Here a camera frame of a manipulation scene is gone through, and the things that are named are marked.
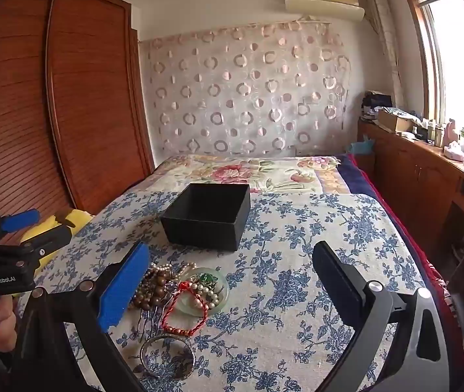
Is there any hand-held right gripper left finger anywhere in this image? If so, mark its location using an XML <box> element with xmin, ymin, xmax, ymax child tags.
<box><xmin>11</xmin><ymin>242</ymin><xmax>152</xmax><ymax>392</ymax></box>

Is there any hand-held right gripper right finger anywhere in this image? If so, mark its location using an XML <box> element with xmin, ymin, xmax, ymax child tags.
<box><xmin>311</xmin><ymin>241</ymin><xmax>450</xmax><ymax>392</ymax></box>

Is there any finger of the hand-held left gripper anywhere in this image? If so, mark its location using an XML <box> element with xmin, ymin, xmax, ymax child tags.
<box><xmin>0</xmin><ymin>209</ymin><xmax>41</xmax><ymax>241</ymax></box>
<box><xmin>20</xmin><ymin>228</ymin><xmax>73</xmax><ymax>259</ymax></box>

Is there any black box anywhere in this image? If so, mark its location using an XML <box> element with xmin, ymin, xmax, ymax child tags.
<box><xmin>159</xmin><ymin>183</ymin><xmax>251</xmax><ymax>252</ymax></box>

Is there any yellow plush toy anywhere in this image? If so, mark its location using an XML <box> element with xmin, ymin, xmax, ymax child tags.
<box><xmin>20</xmin><ymin>209</ymin><xmax>94</xmax><ymax>271</ymax></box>

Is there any metal hair comb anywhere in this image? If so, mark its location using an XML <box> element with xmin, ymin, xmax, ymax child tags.
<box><xmin>138</xmin><ymin>305</ymin><xmax>168</xmax><ymax>343</ymax></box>

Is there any blue floral bed sheet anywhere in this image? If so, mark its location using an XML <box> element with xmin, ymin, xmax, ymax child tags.
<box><xmin>15</xmin><ymin>191</ymin><xmax>425</xmax><ymax>392</ymax></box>

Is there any silver metal bangle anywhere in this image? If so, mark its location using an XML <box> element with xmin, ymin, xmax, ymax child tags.
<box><xmin>140</xmin><ymin>334</ymin><xmax>196</xmax><ymax>379</ymax></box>

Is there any long wooden cabinet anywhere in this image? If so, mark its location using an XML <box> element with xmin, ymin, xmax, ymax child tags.
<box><xmin>356</xmin><ymin>118</ymin><xmax>464</xmax><ymax>263</ymax></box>

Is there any blue plastic bag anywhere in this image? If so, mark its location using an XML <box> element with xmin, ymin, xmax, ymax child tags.
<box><xmin>348</xmin><ymin>135</ymin><xmax>376</xmax><ymax>155</ymax></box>

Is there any pink flower quilt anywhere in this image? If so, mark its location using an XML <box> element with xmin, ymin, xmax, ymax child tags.
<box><xmin>150</xmin><ymin>154</ymin><xmax>357</xmax><ymax>197</ymax></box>

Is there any brown wooden wardrobe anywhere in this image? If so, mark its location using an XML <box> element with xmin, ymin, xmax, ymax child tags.
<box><xmin>0</xmin><ymin>0</ymin><xmax>155</xmax><ymax>246</ymax></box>

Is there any cardboard box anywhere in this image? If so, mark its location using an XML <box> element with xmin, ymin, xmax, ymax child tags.
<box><xmin>376</xmin><ymin>108</ymin><xmax>415</xmax><ymax>134</ymax></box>

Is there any white tissue box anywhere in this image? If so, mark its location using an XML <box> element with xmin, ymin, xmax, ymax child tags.
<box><xmin>443</xmin><ymin>141</ymin><xmax>464</xmax><ymax>162</ymax></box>

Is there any black bag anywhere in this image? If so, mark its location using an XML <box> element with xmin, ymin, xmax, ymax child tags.
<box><xmin>362</xmin><ymin>93</ymin><xmax>392</xmax><ymax>111</ymax></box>

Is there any pink bottle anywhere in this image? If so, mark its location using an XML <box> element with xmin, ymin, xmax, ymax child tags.
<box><xmin>444</xmin><ymin>118</ymin><xmax>462</xmax><ymax>148</ymax></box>

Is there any white bundled curtain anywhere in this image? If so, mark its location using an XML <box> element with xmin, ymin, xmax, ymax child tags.
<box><xmin>364</xmin><ymin>0</ymin><xmax>406</xmax><ymax>109</ymax></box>

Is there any window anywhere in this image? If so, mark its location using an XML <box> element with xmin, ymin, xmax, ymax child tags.
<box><xmin>399</xmin><ymin>0</ymin><xmax>464</xmax><ymax>144</ymax></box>

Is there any cream air conditioner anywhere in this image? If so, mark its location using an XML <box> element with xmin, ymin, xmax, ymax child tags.
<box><xmin>284</xmin><ymin>0</ymin><xmax>366</xmax><ymax>21</ymax></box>

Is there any red string bracelet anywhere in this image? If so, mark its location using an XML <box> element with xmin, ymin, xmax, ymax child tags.
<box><xmin>161</xmin><ymin>280</ymin><xmax>209</xmax><ymax>335</ymax></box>

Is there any circle-patterned wall cloth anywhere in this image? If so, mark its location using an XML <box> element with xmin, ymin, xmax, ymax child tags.
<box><xmin>139</xmin><ymin>20</ymin><xmax>354</xmax><ymax>157</ymax></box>

